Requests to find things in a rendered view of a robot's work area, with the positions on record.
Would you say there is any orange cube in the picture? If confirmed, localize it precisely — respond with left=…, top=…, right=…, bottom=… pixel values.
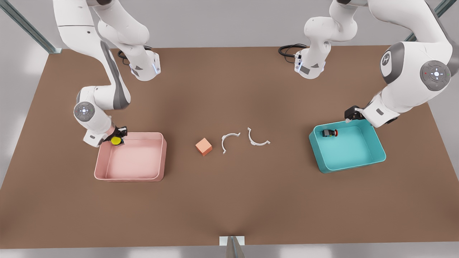
left=195, top=138, right=213, bottom=157

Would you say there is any pink storage box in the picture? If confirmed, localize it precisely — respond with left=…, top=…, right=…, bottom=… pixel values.
left=94, top=132, right=167, bottom=182

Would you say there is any blue storage box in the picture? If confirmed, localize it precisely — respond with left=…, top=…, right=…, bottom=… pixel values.
left=309, top=119, right=387, bottom=174

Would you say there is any silver frame post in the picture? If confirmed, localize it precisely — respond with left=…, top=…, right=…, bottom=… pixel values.
left=404, top=0, right=458, bottom=42
left=219, top=236, right=245, bottom=258
left=0, top=0, right=62, bottom=54

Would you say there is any black cable loop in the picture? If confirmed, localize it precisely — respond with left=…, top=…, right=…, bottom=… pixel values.
left=118, top=46, right=152, bottom=66
left=279, top=44, right=309, bottom=65

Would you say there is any white curved clip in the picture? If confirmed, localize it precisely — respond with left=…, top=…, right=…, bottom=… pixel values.
left=247, top=128, right=271, bottom=147
left=221, top=133, right=241, bottom=154

